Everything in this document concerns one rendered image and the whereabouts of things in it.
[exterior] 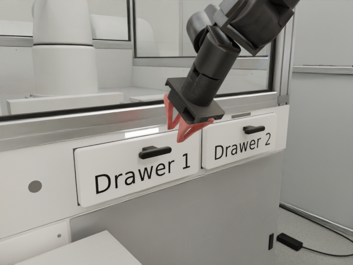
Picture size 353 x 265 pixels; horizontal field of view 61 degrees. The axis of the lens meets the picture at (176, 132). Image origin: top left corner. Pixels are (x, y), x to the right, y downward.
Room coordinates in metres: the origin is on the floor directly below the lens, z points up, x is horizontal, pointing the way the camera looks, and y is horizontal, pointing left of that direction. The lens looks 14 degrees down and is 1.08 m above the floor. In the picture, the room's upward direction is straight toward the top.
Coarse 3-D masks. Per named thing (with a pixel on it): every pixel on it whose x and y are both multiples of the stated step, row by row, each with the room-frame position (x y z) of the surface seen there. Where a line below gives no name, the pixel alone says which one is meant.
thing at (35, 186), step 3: (36, 180) 0.47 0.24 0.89; (30, 183) 0.47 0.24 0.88; (33, 183) 0.47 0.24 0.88; (36, 183) 0.47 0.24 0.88; (39, 183) 0.47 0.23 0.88; (30, 186) 0.47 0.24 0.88; (33, 186) 0.47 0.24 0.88; (36, 186) 0.47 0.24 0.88; (39, 186) 0.47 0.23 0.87; (30, 189) 0.47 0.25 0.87; (33, 189) 0.47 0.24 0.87; (36, 189) 0.47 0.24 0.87; (39, 189) 0.47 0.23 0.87; (33, 192) 0.47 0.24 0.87
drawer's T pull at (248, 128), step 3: (246, 126) 0.78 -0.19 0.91; (249, 126) 0.78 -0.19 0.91; (252, 126) 0.78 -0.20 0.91; (258, 126) 0.77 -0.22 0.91; (261, 126) 0.77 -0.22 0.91; (264, 126) 0.78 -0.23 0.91; (243, 129) 0.77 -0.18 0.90; (246, 129) 0.74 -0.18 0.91; (249, 129) 0.74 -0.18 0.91; (252, 129) 0.74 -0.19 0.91; (255, 129) 0.75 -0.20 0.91; (258, 129) 0.76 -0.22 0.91; (261, 129) 0.77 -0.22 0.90; (264, 129) 0.78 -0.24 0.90; (246, 132) 0.74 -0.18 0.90; (249, 132) 0.74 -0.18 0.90; (252, 132) 0.75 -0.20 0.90; (255, 132) 0.76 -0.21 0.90
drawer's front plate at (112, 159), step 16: (112, 144) 0.54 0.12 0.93; (128, 144) 0.56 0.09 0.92; (144, 144) 0.59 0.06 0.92; (160, 144) 0.61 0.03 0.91; (176, 144) 0.64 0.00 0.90; (192, 144) 0.67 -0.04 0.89; (80, 160) 0.50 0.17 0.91; (96, 160) 0.52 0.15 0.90; (112, 160) 0.54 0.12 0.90; (128, 160) 0.56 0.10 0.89; (144, 160) 0.58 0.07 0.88; (160, 160) 0.61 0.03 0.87; (176, 160) 0.64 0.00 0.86; (192, 160) 0.67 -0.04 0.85; (80, 176) 0.50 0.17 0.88; (112, 176) 0.54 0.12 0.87; (128, 176) 0.56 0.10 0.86; (144, 176) 0.58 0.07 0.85; (160, 176) 0.61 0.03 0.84; (176, 176) 0.64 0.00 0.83; (80, 192) 0.50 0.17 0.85; (112, 192) 0.54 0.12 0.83; (128, 192) 0.56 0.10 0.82
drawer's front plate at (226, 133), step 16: (208, 128) 0.70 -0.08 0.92; (224, 128) 0.73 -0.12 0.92; (240, 128) 0.77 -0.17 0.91; (272, 128) 0.86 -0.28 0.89; (208, 144) 0.70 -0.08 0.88; (224, 144) 0.73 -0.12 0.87; (256, 144) 0.82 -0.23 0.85; (272, 144) 0.87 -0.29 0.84; (208, 160) 0.70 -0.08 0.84; (224, 160) 0.74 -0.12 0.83
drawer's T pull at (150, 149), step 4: (144, 148) 0.57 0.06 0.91; (148, 148) 0.57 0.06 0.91; (152, 148) 0.57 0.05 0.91; (156, 148) 0.57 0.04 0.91; (160, 148) 0.57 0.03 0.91; (164, 148) 0.57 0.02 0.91; (168, 148) 0.58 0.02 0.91; (140, 152) 0.55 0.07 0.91; (144, 152) 0.54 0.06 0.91; (148, 152) 0.55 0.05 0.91; (152, 152) 0.55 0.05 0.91; (156, 152) 0.56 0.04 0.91; (160, 152) 0.57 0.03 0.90; (164, 152) 0.57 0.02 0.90; (168, 152) 0.58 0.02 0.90; (140, 156) 0.54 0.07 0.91; (144, 156) 0.54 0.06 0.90; (148, 156) 0.55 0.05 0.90; (152, 156) 0.55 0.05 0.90
